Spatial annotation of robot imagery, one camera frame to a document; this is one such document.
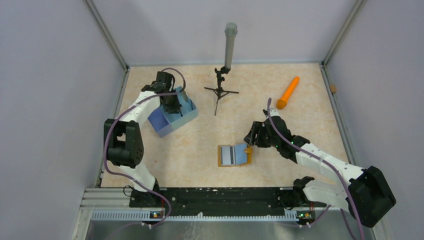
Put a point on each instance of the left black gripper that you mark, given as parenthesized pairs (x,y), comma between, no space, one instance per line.
(175,108)

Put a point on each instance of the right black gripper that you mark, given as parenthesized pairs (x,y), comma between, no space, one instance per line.
(258,127)

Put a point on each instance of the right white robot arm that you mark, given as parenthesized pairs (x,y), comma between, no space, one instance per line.
(363,192)

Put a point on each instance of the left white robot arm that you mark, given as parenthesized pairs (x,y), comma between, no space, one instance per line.
(123,148)

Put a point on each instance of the orange marker pen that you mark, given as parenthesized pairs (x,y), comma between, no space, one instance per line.
(283,101)

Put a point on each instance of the blue compartment organizer box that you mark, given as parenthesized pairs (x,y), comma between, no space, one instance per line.
(164,123)

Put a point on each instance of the black tripod stand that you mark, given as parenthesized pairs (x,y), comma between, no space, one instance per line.
(219,91)

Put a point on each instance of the small wooden block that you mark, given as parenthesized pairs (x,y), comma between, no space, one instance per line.
(332,88)

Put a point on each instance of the grey microphone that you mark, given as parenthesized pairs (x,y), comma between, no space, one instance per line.
(230,31)

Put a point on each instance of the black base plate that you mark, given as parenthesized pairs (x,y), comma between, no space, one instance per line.
(223,201)

